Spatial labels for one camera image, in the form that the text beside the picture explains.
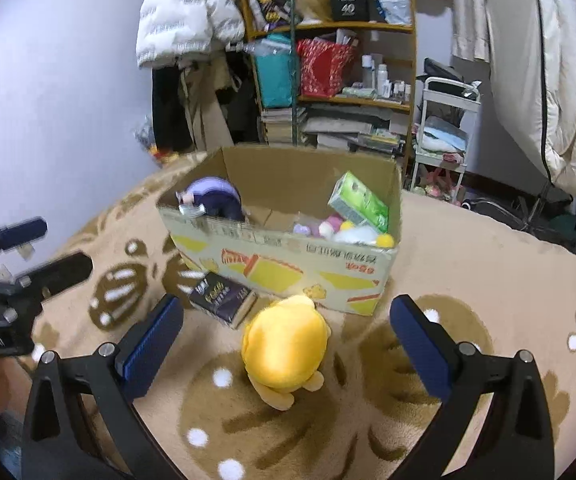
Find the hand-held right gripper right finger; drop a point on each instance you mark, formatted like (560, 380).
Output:
(420, 345)

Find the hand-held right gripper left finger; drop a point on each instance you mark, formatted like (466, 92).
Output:
(153, 345)

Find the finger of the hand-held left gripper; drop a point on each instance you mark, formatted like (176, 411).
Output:
(20, 232)
(63, 270)

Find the black tissue pack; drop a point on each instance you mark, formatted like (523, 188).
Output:
(220, 300)

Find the yellow plush toy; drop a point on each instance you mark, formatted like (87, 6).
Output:
(283, 345)

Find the magenta plush toy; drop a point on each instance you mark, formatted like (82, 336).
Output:
(333, 224)

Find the printed cardboard box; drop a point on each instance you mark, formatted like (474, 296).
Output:
(288, 270)

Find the green tissue pack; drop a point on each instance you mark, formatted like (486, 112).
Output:
(360, 202)

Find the purple plush doll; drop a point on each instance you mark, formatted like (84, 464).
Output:
(215, 197)

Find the beige printed blanket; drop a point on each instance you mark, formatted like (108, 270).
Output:
(467, 285)

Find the person's blue fuzzy clothing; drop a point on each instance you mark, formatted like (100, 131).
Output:
(8, 445)

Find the plastic bag with yellow items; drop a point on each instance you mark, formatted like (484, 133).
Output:
(155, 145)

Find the black stand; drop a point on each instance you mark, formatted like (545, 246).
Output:
(532, 210)

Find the black hanging garment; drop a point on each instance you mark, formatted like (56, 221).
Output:
(168, 110)

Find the white trolley cart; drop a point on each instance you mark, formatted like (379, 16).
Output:
(442, 140)

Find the beige hanging trousers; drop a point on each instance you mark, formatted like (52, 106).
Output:
(208, 110)

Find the wooden shelf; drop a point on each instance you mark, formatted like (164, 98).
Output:
(407, 125)

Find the pile of books and papers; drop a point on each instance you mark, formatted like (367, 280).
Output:
(347, 130)

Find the dark hanging clothing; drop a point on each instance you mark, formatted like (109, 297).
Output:
(243, 105)

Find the stack of books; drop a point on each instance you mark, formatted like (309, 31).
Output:
(280, 127)

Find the group of cosmetic bottles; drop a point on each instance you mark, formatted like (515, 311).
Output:
(382, 82)

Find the white puffer jacket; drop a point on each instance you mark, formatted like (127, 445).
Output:
(183, 15)

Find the teal bag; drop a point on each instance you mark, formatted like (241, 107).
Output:
(274, 75)

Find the red gift bag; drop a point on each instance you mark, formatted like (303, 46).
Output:
(324, 70)

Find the white hanging duvet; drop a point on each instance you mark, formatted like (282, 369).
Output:
(517, 60)

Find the black box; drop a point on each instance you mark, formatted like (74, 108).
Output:
(348, 4)

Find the white wall socket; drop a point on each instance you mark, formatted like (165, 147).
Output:
(25, 252)
(3, 272)

